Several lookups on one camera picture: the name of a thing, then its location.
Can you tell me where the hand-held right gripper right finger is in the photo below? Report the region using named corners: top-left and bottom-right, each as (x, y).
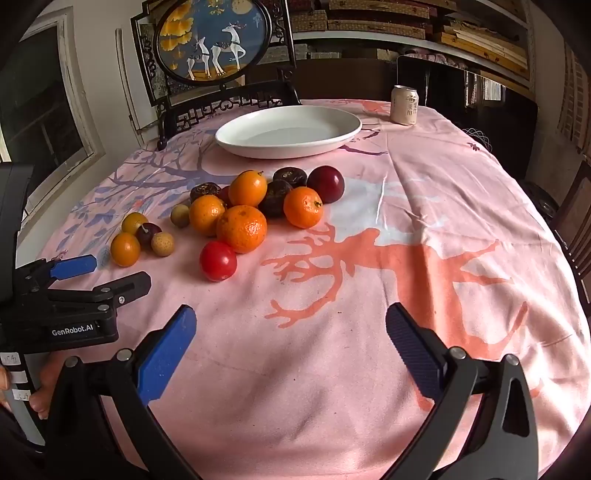
top-left (385, 302), bottom-right (539, 480)

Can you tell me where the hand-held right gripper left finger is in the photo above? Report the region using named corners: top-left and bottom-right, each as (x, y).
top-left (46, 304), bottom-right (204, 480)

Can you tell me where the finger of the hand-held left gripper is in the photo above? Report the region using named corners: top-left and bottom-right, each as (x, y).
top-left (13, 255), bottom-right (99, 289)
top-left (46, 271), bottom-right (152, 308)

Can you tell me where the small orange tomato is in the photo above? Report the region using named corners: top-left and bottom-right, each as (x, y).
top-left (110, 232), bottom-right (141, 267)

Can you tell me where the yellow cherry tomato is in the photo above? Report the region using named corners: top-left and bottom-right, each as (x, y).
top-left (121, 212), bottom-right (149, 236)

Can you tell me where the large mandarin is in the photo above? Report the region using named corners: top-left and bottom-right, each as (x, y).
top-left (216, 205), bottom-right (268, 254)

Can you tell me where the oval orange kumquat top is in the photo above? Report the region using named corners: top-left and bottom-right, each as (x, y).
top-left (228, 170), bottom-right (269, 208)

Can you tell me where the dark water chestnut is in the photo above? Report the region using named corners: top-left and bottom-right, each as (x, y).
top-left (272, 167), bottom-right (308, 189)
top-left (189, 182), bottom-right (221, 204)
top-left (257, 179), bottom-right (293, 219)

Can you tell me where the white oval plate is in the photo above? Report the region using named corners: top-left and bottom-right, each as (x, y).
top-left (215, 106), bottom-right (363, 160)

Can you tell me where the person's left hand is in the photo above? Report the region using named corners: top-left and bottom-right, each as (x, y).
top-left (28, 354), bottom-right (66, 420)

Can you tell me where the red tomato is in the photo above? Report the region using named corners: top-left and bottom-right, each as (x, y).
top-left (199, 240), bottom-right (238, 282)

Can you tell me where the pink printed tablecloth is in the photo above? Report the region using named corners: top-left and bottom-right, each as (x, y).
top-left (16, 98), bottom-right (591, 480)

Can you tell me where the white framed window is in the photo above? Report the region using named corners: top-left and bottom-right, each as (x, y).
top-left (0, 9), bottom-right (107, 217)

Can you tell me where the black carved wooden chair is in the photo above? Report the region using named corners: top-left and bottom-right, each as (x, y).
top-left (157, 80), bottom-right (303, 151)

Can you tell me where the dark red plum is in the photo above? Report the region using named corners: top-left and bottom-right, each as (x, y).
top-left (307, 165), bottom-right (345, 204)

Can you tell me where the black round object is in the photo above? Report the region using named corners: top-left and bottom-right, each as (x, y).
top-left (522, 180), bottom-right (559, 227)

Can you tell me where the dark wooden chair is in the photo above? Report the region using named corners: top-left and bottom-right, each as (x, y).
top-left (549, 161), bottom-right (591, 315)

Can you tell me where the beige drink can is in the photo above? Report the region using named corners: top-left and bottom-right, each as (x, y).
top-left (390, 85), bottom-right (419, 126)

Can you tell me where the round deer painting screen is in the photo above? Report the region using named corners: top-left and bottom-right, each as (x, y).
top-left (130, 0), bottom-right (296, 109)

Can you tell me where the shelf with wooden boxes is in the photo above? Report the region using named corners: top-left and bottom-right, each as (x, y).
top-left (286, 0), bottom-right (536, 88)

